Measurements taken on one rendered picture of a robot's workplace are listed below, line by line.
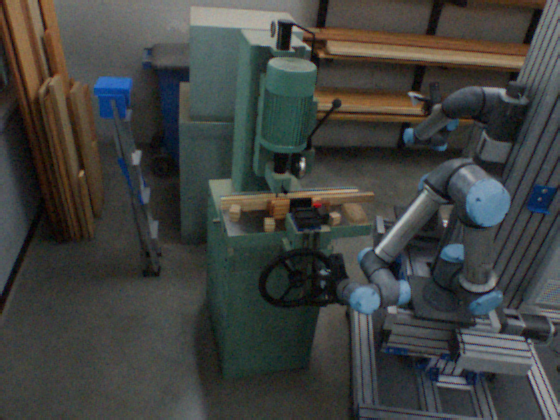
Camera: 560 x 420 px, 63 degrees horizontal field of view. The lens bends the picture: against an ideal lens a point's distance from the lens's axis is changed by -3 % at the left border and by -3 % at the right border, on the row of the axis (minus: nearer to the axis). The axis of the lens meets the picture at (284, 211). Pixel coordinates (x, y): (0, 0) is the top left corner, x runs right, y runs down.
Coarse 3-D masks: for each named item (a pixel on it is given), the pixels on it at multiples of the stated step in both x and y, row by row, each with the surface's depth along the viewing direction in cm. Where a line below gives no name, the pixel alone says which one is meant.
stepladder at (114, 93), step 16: (112, 80) 224; (128, 80) 226; (112, 96) 217; (128, 96) 220; (112, 112) 221; (128, 112) 235; (128, 128) 242; (128, 144) 235; (128, 160) 235; (128, 176) 242; (128, 192) 247; (144, 192) 263; (144, 208) 258; (144, 224) 258; (144, 240) 287; (144, 256) 275; (160, 256) 295; (144, 272) 277; (160, 272) 283
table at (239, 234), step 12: (228, 216) 186; (240, 216) 187; (252, 216) 188; (264, 216) 189; (228, 228) 179; (240, 228) 180; (252, 228) 181; (264, 228) 182; (276, 228) 183; (336, 228) 188; (348, 228) 190; (360, 228) 192; (228, 240) 177; (240, 240) 178; (252, 240) 180; (264, 240) 182; (276, 240) 183; (324, 252) 181
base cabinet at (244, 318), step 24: (216, 240) 211; (216, 264) 217; (216, 288) 223; (240, 288) 193; (216, 312) 229; (240, 312) 201; (264, 312) 205; (288, 312) 210; (312, 312) 215; (216, 336) 240; (240, 336) 210; (264, 336) 215; (288, 336) 220; (312, 336) 225; (240, 360) 221; (264, 360) 226; (288, 360) 231
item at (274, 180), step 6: (270, 162) 191; (270, 168) 187; (270, 174) 185; (276, 174) 183; (282, 174) 184; (288, 174) 185; (270, 180) 186; (276, 180) 181; (282, 180) 182; (288, 180) 183; (270, 186) 187; (276, 186) 183; (288, 186) 184; (276, 192) 184; (282, 192) 185
